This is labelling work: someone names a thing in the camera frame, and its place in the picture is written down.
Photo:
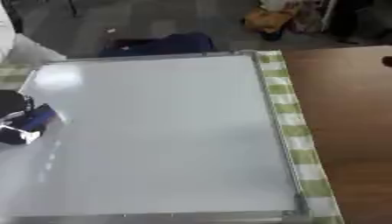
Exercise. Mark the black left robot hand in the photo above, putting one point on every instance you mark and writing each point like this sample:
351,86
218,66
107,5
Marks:
10,105

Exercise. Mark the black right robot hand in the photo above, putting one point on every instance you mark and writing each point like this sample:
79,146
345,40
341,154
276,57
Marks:
388,61

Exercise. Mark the blue whiteboard eraser brush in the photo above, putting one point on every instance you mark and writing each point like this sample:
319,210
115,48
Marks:
38,118

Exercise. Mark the yellow bag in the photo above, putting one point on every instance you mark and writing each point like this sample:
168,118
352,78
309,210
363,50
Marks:
268,19

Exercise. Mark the dark blue bag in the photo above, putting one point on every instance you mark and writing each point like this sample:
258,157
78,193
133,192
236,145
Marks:
163,45

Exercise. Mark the white whiteboard with metal frame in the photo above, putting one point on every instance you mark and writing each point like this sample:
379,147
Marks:
163,134

